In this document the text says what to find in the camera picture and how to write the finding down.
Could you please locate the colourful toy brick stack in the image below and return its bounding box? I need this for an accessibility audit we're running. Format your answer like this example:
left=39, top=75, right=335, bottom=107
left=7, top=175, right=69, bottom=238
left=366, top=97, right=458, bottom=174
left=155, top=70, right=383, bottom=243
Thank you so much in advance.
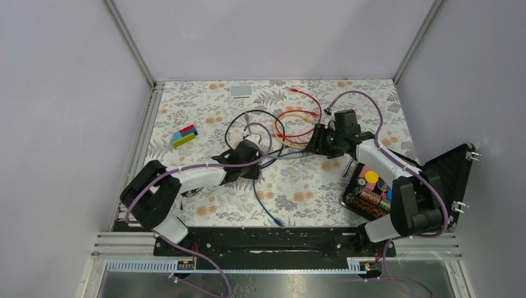
left=170, top=125, right=198, bottom=148

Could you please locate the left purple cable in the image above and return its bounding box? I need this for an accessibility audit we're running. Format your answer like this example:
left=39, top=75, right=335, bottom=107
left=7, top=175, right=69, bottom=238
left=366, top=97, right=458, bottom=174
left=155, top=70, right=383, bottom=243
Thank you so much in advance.
left=123, top=122, right=274, bottom=298

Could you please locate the grey ethernet cable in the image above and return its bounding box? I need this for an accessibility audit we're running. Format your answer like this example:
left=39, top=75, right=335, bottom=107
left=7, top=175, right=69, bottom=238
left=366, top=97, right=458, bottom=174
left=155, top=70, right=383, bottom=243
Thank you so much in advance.
left=244, top=115, right=307, bottom=160

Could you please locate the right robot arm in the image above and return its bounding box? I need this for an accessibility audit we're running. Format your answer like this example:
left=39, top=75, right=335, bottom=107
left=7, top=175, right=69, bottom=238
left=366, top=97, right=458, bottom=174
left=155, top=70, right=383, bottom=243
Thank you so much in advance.
left=305, top=110, right=448, bottom=256

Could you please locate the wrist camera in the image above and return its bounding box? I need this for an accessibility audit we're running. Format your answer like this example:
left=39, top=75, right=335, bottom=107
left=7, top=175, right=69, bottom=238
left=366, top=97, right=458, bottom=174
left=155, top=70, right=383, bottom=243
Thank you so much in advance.
left=325, top=117, right=336, bottom=130
left=244, top=133, right=262, bottom=146

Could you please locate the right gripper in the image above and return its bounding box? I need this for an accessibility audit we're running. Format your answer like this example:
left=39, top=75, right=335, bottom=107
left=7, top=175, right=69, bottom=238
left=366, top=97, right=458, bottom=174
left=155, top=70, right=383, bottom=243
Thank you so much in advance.
left=303, top=123, right=344, bottom=157

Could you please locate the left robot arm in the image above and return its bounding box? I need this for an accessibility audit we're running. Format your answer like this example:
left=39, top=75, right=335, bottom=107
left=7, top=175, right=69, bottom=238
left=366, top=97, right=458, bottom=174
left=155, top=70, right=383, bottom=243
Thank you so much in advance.
left=120, top=134, right=263, bottom=255

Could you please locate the black case with chips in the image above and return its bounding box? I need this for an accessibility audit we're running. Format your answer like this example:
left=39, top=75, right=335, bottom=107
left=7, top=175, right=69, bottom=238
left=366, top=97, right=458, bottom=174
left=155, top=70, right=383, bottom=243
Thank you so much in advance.
left=341, top=143, right=480, bottom=235

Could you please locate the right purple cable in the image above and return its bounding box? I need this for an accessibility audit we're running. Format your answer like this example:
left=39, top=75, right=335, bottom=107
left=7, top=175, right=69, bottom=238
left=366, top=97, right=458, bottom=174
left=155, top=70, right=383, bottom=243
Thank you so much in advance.
left=324, top=90, right=451, bottom=297

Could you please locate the blue ethernet cable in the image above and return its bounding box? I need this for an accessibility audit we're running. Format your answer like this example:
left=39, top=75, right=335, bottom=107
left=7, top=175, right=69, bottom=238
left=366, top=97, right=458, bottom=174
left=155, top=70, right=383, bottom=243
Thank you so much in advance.
left=252, top=150, right=307, bottom=228

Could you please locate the black cable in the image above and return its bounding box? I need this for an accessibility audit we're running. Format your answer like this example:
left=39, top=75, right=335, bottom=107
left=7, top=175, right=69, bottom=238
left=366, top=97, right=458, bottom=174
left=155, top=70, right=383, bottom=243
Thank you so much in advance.
left=223, top=109, right=287, bottom=159

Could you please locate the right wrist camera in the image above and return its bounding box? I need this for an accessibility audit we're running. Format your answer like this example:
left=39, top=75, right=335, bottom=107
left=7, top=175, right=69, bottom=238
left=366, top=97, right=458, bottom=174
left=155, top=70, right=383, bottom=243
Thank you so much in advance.
left=325, top=117, right=336, bottom=130

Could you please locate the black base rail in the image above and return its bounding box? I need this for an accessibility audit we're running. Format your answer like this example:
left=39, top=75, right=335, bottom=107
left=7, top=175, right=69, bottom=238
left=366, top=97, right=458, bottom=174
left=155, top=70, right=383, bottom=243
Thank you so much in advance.
left=179, top=227, right=385, bottom=270

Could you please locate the purple cable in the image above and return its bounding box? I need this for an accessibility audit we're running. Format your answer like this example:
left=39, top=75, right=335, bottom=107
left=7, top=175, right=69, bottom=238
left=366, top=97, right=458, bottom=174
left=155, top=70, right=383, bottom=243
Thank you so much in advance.
left=324, top=90, right=451, bottom=297
left=123, top=122, right=274, bottom=298

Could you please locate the floral table mat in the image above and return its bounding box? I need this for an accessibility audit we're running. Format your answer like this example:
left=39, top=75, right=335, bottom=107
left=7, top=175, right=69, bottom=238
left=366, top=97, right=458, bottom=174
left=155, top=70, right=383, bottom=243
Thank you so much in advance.
left=145, top=79, right=417, bottom=227

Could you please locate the white small switch box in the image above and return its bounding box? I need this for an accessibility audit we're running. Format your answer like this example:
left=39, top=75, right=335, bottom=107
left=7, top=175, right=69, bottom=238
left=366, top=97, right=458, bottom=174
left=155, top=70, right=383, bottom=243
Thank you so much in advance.
left=230, top=85, right=253, bottom=98

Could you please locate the red ethernet cable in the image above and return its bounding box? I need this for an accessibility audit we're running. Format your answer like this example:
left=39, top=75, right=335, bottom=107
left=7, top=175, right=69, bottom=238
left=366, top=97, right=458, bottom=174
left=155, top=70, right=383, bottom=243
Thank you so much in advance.
left=283, top=88, right=324, bottom=138
left=274, top=109, right=321, bottom=145

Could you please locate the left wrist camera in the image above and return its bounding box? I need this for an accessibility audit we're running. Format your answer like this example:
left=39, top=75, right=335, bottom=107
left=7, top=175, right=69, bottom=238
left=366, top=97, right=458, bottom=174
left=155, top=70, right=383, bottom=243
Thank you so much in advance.
left=244, top=133, right=262, bottom=146

